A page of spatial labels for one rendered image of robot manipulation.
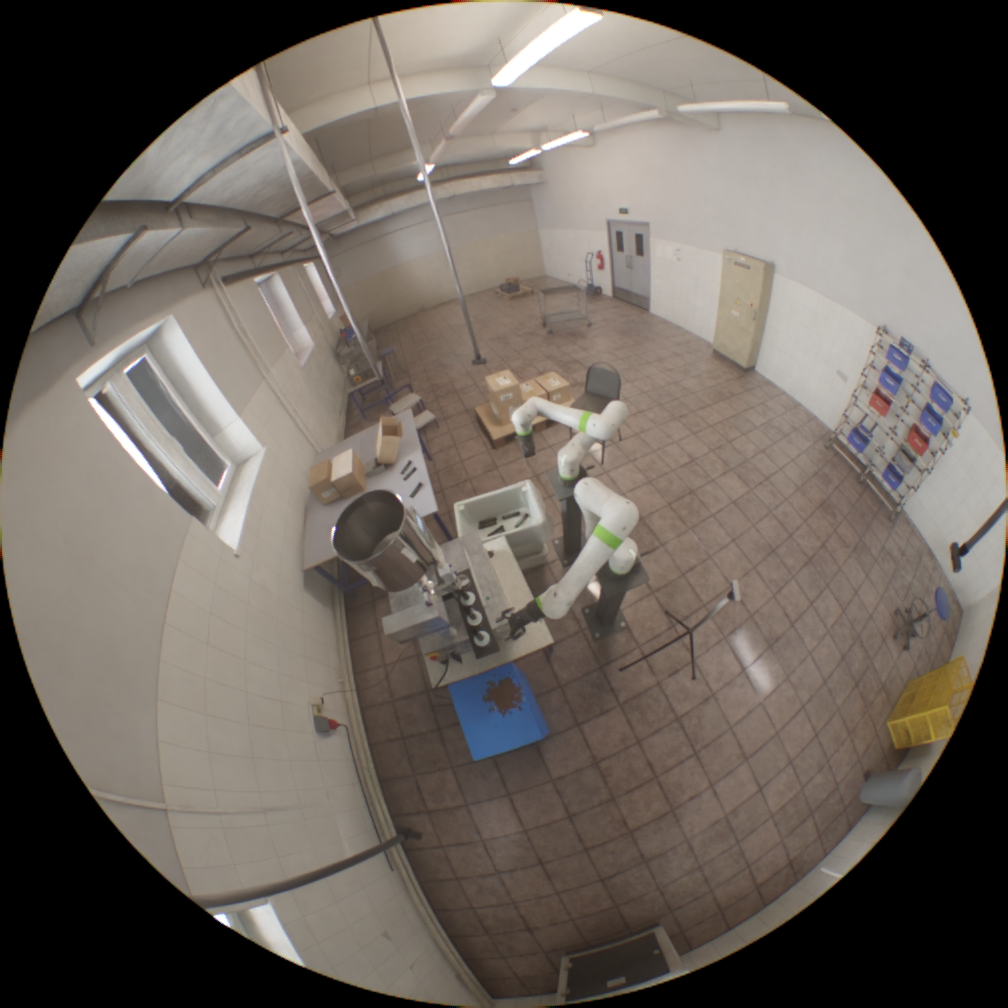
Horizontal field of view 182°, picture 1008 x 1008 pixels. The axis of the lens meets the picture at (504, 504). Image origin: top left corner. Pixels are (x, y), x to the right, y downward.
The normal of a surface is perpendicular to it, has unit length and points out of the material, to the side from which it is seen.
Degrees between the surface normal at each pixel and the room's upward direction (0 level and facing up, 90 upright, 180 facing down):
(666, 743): 0
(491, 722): 0
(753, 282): 90
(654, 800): 0
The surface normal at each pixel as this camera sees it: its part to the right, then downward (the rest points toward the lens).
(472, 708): -0.19, -0.60
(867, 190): -0.92, 0.39
